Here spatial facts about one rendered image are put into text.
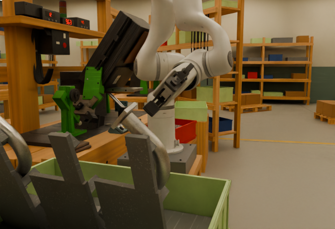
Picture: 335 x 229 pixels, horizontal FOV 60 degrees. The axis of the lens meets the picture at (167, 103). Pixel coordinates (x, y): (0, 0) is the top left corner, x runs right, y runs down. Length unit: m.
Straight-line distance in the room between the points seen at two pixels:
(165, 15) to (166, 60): 0.18
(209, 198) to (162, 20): 0.66
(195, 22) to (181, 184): 0.48
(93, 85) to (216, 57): 1.17
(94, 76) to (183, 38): 3.31
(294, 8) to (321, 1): 0.83
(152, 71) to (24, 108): 0.96
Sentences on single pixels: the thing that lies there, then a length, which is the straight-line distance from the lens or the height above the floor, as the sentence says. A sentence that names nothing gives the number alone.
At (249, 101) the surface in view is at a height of 0.24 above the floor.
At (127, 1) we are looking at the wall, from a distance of 11.55.
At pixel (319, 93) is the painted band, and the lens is 11.20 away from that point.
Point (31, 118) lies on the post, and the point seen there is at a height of 0.96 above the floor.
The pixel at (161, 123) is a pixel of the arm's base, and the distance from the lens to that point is 1.21.
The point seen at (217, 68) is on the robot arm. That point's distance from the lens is 0.82.
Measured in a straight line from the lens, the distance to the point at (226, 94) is 4.55.
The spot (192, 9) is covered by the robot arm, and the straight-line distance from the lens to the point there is 0.89.
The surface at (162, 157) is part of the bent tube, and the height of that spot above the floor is 1.11.
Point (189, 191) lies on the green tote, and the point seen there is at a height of 0.91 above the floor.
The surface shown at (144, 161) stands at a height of 1.11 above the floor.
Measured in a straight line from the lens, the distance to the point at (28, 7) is 1.87.
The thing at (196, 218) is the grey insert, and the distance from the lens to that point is 0.89.
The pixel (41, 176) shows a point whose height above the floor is 1.04.
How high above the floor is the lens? 1.28
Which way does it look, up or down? 7 degrees down
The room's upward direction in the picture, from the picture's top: straight up
